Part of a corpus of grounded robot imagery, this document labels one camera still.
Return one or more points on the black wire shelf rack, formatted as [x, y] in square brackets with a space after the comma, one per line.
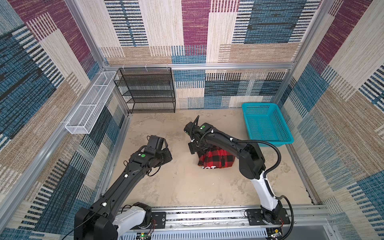
[147, 90]

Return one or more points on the red black plaid shirt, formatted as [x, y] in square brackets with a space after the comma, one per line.
[215, 158]

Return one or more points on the teal plastic basket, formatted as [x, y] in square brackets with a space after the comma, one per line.
[265, 122]

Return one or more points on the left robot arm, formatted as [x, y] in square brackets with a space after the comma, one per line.
[102, 221]

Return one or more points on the aluminium mounting rail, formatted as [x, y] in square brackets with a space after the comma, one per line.
[230, 223]

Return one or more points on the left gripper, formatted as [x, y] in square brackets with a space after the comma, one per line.
[168, 156]

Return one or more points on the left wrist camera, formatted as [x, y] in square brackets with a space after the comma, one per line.
[156, 143]

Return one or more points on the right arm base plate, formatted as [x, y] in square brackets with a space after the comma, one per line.
[262, 217]

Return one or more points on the white wire mesh tray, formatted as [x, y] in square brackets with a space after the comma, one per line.
[90, 108]

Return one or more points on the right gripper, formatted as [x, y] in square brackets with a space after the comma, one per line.
[193, 148]

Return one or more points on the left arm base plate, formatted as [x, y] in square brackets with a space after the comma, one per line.
[158, 220]

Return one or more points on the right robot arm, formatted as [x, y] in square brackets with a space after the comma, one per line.
[251, 163]

